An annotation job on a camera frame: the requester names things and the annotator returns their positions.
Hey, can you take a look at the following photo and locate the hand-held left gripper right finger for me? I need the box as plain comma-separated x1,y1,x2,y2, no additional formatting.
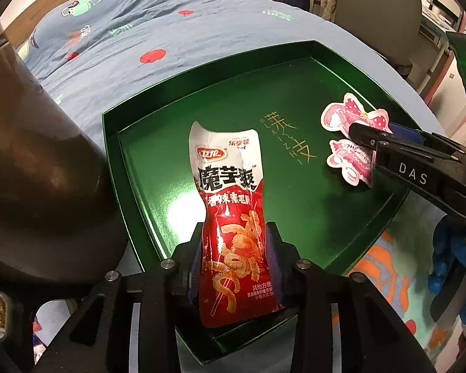
266,221,437,373

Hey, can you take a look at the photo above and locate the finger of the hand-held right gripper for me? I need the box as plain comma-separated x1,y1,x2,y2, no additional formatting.
348,122,466,222
390,123,466,157

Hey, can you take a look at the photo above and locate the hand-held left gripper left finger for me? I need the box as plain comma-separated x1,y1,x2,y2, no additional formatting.
33,221,207,373

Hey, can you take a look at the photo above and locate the pink figure-shaped snack packet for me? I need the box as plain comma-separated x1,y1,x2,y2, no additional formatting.
326,139,375,187
319,92,393,135

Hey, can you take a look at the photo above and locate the green tray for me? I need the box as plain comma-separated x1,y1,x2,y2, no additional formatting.
102,40,422,365

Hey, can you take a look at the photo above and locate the red and white snack packet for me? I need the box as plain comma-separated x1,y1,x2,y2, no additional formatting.
189,121,265,329

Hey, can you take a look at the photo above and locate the person's right hand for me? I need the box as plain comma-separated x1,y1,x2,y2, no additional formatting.
432,218,466,337

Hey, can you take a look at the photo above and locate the grey shelf unit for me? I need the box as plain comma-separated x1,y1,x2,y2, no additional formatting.
419,0,466,47

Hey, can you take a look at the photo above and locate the grey-green chair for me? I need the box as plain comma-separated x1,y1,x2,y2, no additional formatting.
333,0,423,68

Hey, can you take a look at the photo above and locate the printed blue blanket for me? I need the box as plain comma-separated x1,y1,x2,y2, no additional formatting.
17,0,466,373

